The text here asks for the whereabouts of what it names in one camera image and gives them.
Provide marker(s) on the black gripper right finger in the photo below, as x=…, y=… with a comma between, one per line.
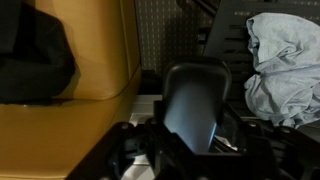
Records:
x=266, y=153

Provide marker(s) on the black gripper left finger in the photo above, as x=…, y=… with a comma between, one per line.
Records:
x=133, y=156

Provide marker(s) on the black mesh office chair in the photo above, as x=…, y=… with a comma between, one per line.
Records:
x=196, y=100

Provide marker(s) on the grey-blue crumpled cloth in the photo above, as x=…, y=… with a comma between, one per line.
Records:
x=283, y=66

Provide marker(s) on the tan leather armchair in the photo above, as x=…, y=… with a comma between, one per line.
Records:
x=100, y=50

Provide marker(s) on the black bag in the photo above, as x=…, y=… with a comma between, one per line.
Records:
x=33, y=56

